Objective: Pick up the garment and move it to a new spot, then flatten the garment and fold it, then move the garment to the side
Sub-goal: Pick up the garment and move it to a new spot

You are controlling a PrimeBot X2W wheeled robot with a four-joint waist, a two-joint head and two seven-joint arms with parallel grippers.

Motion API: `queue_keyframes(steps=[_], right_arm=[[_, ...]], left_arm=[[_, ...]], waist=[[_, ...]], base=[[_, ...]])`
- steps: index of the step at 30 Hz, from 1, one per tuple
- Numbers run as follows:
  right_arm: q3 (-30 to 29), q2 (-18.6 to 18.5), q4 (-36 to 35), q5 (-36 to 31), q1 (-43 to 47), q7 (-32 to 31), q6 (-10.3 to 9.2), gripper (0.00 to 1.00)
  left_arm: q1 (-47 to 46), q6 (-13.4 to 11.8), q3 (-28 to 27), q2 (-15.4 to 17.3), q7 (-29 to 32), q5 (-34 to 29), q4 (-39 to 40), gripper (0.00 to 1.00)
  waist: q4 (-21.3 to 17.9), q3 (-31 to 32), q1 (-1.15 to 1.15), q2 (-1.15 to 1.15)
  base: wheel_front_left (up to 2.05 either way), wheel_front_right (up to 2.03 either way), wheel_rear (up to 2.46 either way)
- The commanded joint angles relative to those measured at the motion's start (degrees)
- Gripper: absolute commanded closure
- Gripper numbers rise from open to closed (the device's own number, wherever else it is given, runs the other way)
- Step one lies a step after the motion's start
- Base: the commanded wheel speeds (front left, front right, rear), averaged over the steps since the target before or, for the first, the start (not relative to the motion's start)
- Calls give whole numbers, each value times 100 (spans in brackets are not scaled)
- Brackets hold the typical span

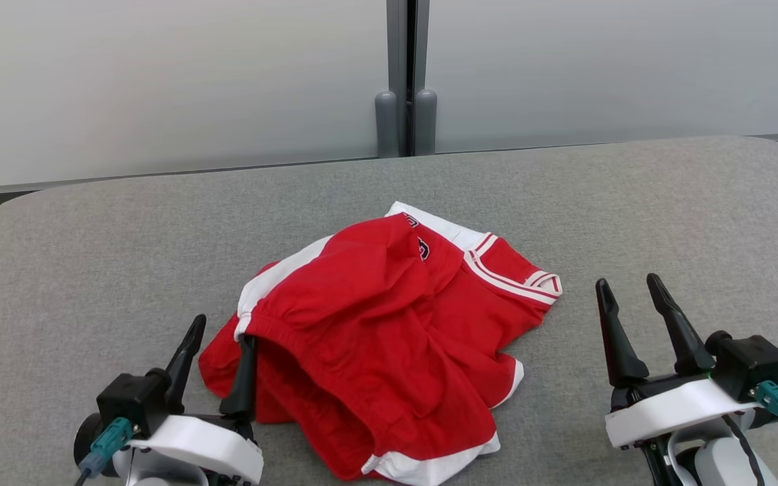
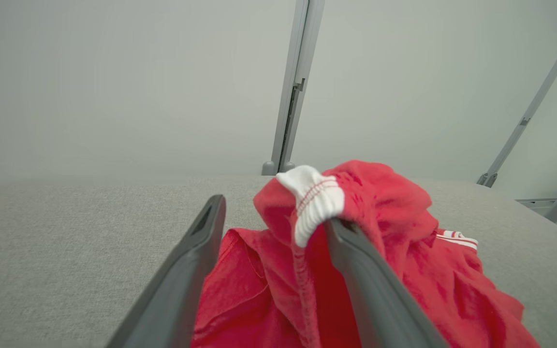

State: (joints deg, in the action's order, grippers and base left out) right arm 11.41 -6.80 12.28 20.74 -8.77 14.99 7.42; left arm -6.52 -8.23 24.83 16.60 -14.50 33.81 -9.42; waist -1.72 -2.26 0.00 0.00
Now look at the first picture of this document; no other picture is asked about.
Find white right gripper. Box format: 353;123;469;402
595;273;758;450

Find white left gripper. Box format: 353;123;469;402
129;314;265;485

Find red shorts with white stripes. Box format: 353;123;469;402
199;213;525;486

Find red and white basketball jersey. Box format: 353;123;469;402
386;201;563;352

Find grey fabric sofa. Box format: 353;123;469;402
0;135;778;486

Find left black cable teal plug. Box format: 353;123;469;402
75;417;138;486

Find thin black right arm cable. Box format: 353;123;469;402
720;415;766;486

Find grey partition post foot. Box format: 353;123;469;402
414;88;438;157
375;90;400;159

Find grey partition frame upright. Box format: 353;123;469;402
386;0;430;157

